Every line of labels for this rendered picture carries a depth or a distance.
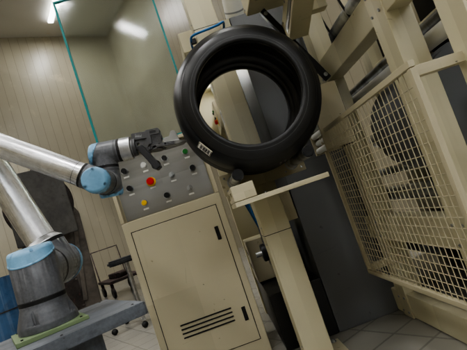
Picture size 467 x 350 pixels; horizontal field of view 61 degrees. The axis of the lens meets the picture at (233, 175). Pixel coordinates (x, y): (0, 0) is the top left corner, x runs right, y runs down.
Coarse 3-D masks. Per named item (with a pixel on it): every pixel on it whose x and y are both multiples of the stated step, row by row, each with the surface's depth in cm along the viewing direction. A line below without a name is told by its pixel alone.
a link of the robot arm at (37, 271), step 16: (16, 256) 127; (32, 256) 128; (48, 256) 131; (64, 256) 143; (16, 272) 127; (32, 272) 127; (48, 272) 130; (64, 272) 140; (16, 288) 127; (32, 288) 126; (48, 288) 128; (64, 288) 135
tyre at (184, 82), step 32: (224, 32) 150; (256, 32) 150; (192, 64) 148; (224, 64) 176; (256, 64) 177; (288, 64) 172; (192, 96) 146; (288, 96) 177; (320, 96) 152; (192, 128) 146; (288, 128) 146; (224, 160) 148; (256, 160) 147
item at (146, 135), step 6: (144, 132) 155; (150, 132) 154; (156, 132) 153; (132, 138) 154; (138, 138) 154; (144, 138) 155; (150, 138) 153; (156, 138) 154; (162, 138) 159; (132, 144) 152; (144, 144) 154; (150, 144) 153; (132, 150) 152; (150, 150) 154; (156, 150) 156; (162, 150) 158
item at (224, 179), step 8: (280, 168) 182; (288, 168) 182; (296, 168) 183; (304, 168) 183; (224, 176) 181; (248, 176) 181; (256, 176) 181; (264, 176) 182; (272, 176) 182; (280, 176) 182; (224, 184) 180; (256, 184) 181; (224, 192) 180
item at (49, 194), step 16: (32, 176) 547; (48, 176) 555; (32, 192) 542; (48, 192) 551; (64, 192) 559; (48, 208) 546; (64, 208) 555; (64, 224) 550; (80, 224) 583; (16, 240) 522; (80, 240) 579; (80, 272) 567; (80, 288) 564; (96, 288) 574; (80, 304) 559
